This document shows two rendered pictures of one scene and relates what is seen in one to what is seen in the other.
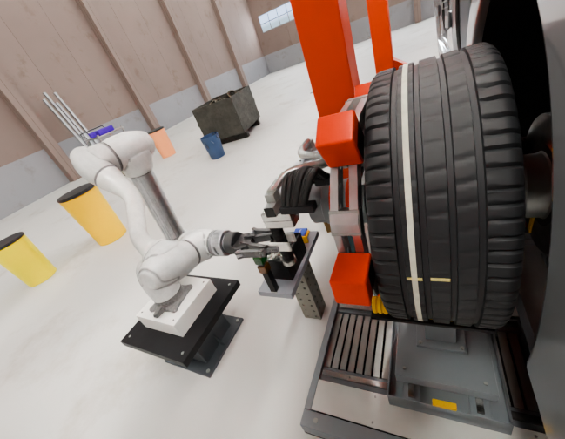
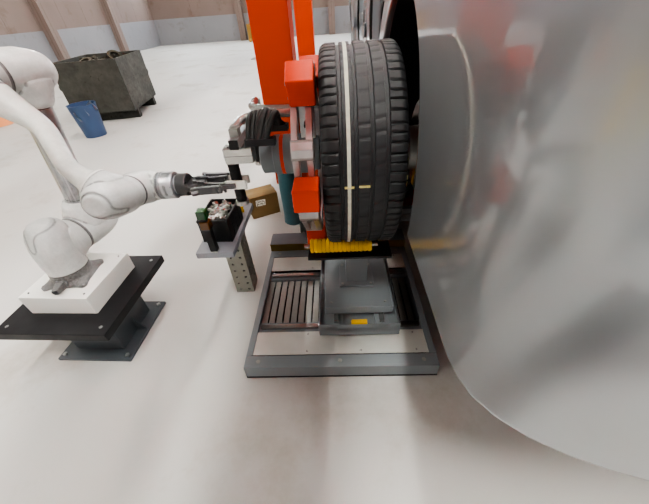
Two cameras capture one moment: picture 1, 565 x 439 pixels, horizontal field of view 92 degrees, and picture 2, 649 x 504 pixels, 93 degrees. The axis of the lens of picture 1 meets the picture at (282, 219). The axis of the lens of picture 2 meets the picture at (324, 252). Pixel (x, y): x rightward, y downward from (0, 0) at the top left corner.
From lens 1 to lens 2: 0.39 m
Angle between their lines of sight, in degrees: 26
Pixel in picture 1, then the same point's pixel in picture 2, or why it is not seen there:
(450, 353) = (363, 287)
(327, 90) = (270, 58)
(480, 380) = (382, 299)
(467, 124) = (381, 82)
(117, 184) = (18, 106)
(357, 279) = (312, 188)
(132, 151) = (30, 73)
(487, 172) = (391, 112)
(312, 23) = not seen: outside the picture
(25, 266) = not seen: outside the picture
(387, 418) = (318, 345)
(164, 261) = (114, 188)
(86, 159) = not seen: outside the picture
